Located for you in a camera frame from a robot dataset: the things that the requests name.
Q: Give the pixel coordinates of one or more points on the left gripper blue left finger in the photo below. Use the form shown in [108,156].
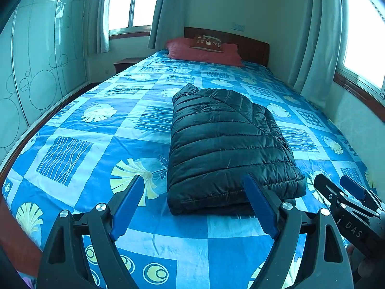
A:
[108,222]

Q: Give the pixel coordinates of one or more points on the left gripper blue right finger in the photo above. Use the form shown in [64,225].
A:
[282,221]

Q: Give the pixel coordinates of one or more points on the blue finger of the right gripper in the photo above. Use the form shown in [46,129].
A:
[366,197]
[332,194]

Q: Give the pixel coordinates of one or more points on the black quilted puffer jacket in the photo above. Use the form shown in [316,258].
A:
[218,136]

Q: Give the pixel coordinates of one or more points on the blue patterned bed sheet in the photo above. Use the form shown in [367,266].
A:
[94,147]

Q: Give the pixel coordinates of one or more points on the right window curtain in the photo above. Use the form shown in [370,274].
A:
[316,56]

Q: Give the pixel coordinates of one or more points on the window curtain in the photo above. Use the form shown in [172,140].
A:
[316,56]
[168,22]
[96,29]

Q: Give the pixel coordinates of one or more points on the right window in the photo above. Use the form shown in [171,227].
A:
[360,69]

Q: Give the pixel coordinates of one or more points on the window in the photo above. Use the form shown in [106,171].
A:
[360,69]
[130,16]

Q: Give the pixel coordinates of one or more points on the dark wooden headboard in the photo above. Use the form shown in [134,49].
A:
[249,49]

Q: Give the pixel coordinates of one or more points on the wooden nightstand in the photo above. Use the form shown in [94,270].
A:
[126,63]

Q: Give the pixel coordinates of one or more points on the white wardrobe with circles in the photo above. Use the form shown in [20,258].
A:
[42,61]

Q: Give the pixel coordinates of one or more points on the red pillow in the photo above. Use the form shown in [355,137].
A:
[180,48]

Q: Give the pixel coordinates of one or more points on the small brown embroidered cushion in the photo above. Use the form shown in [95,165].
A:
[207,43]

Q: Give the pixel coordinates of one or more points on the left window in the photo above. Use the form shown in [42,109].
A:
[130,16]

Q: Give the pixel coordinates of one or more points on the wooden bed frame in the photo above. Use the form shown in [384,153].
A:
[23,254]

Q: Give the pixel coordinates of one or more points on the wall switch plate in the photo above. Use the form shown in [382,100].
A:
[237,27]

